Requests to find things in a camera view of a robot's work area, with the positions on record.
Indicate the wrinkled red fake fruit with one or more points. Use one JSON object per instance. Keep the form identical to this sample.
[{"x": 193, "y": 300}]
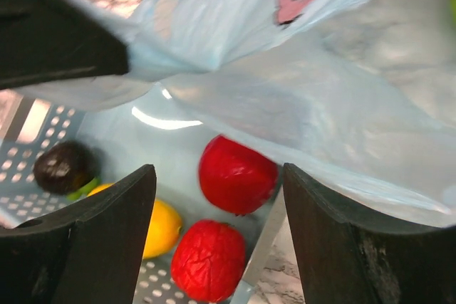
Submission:
[{"x": 209, "y": 261}]

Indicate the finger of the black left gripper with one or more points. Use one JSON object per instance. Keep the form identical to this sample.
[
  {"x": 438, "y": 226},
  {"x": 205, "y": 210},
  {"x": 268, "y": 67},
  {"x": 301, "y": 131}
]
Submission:
[{"x": 48, "y": 40}]

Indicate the yellow fake fruit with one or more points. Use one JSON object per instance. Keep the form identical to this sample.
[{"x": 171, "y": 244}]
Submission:
[{"x": 164, "y": 230}]

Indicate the green fake fruit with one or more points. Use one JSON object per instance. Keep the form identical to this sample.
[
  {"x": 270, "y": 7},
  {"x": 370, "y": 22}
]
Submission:
[{"x": 453, "y": 11}]

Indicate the light blue plastic bag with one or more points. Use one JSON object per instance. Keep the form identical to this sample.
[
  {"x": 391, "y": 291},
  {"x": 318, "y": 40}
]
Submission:
[{"x": 360, "y": 94}]

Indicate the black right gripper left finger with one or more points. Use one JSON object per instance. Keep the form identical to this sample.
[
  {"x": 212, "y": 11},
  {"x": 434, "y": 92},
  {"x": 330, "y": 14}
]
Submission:
[{"x": 87, "y": 252}]

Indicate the light blue plastic basket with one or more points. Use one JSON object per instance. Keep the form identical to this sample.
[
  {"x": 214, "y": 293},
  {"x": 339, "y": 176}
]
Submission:
[{"x": 149, "y": 130}]

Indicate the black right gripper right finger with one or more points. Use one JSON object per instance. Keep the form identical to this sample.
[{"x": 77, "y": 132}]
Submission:
[{"x": 349, "y": 253}]

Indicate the smooth red fake apple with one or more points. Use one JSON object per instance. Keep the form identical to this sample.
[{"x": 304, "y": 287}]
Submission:
[{"x": 235, "y": 178}]

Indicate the dark purple fake mangosteen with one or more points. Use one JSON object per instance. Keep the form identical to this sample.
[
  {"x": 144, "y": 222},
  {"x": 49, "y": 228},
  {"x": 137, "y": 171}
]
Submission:
[{"x": 68, "y": 169}]

